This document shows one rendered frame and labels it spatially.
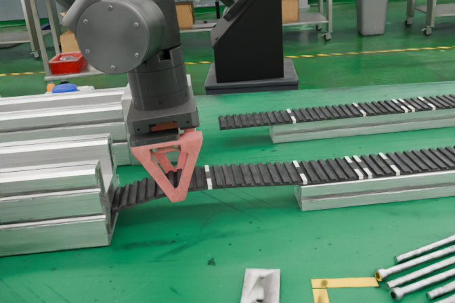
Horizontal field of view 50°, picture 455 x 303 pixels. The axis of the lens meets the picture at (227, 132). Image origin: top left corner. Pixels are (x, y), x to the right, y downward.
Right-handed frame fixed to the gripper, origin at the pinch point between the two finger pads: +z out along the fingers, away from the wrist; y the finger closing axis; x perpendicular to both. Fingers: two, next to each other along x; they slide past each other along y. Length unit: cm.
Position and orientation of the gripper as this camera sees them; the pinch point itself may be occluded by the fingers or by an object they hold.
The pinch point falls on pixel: (176, 182)
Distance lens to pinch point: 52.2
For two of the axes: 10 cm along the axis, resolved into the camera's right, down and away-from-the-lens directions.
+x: 9.9, -1.6, 0.7
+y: 1.2, 3.3, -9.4
